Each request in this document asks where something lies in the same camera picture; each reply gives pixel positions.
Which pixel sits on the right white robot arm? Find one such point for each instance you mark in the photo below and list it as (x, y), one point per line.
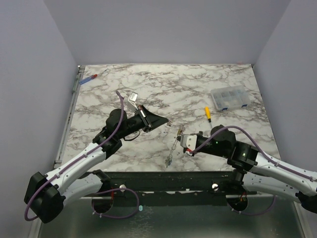
(256, 170)

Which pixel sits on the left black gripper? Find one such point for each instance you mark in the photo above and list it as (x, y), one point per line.
(149, 120)

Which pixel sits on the blue red screwdriver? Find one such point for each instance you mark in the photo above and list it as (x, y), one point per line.
(87, 79)

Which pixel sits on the left aluminium rail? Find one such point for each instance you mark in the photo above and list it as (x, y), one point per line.
(63, 142)

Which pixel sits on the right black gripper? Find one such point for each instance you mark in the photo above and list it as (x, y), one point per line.
(199, 141)

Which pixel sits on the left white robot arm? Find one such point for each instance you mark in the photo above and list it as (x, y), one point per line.
(47, 194)

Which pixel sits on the yellow handled screwdriver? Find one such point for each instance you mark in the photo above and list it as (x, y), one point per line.
(208, 115)

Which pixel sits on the clear plastic screw box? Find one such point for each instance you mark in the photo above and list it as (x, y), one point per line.
(230, 98)

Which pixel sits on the large grey metal keyring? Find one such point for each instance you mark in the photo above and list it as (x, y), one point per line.
(169, 158)

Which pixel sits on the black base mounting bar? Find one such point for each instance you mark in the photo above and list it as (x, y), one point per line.
(169, 188)

